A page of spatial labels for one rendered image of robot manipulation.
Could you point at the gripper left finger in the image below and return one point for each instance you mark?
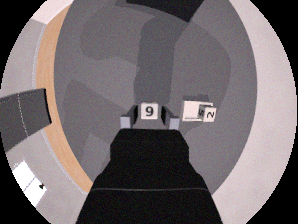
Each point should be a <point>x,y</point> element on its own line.
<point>128,120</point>

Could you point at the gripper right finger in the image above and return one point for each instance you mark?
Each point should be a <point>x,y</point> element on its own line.
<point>168,119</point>

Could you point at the white number cube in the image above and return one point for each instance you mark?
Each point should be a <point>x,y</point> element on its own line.
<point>206,113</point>
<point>149,110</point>

